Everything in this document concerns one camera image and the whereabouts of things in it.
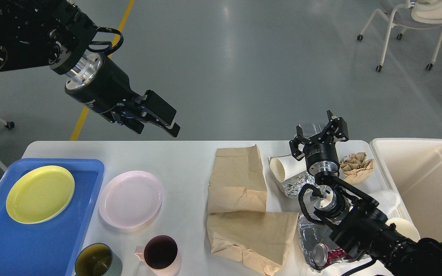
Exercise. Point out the blue plastic tray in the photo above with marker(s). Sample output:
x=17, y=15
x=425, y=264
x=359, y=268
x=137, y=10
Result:
x=48, y=248

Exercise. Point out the crumpled aluminium foil upper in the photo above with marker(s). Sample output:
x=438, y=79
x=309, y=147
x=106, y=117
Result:
x=291, y=187

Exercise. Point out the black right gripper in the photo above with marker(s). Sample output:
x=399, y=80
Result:
x=319, y=150

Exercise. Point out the brown paper bag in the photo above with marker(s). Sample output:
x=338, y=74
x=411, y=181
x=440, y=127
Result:
x=259, y=240
x=237, y=181

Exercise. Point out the crushed red soda can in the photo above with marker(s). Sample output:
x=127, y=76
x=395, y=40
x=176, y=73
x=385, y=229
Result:
x=324, y=256

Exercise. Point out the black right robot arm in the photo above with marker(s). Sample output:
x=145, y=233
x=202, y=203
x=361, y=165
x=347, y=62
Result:
x=357, y=225

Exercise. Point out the yellow plate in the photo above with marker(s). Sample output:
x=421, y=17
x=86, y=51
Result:
x=40, y=195

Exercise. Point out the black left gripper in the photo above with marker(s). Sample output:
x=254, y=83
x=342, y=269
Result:
x=100, y=85

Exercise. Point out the teal mug yellow inside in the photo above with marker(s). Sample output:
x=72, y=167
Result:
x=98, y=259

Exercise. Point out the crumpled aluminium foil lower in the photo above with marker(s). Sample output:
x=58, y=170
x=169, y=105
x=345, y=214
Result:
x=309, y=235

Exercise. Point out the upper brown paper bag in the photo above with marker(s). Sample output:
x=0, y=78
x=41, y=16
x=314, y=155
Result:
x=237, y=181

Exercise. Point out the lower brown paper bag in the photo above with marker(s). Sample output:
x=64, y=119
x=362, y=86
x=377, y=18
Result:
x=259, y=240

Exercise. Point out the crumpled aluminium foil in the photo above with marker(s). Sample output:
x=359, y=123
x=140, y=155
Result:
x=291, y=187
x=309, y=235

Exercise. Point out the white paper cup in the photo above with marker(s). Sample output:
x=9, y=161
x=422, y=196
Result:
x=285, y=167
x=405, y=227

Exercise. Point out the pink plate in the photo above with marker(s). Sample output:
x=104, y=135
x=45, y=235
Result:
x=130, y=199

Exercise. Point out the white paper cup lower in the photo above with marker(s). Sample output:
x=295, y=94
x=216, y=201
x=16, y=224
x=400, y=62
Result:
x=405, y=227

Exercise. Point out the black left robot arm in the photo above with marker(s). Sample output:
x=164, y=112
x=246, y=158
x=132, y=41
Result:
x=56, y=33

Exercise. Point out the white plastic bin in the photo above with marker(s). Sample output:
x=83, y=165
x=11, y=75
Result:
x=413, y=167

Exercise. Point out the white chair on wheels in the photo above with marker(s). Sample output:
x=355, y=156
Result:
x=408, y=14

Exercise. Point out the crumpled brown paper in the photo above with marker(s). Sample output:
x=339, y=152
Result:
x=356, y=167

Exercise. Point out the pink mug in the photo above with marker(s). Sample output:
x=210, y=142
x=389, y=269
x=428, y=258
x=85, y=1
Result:
x=161, y=254

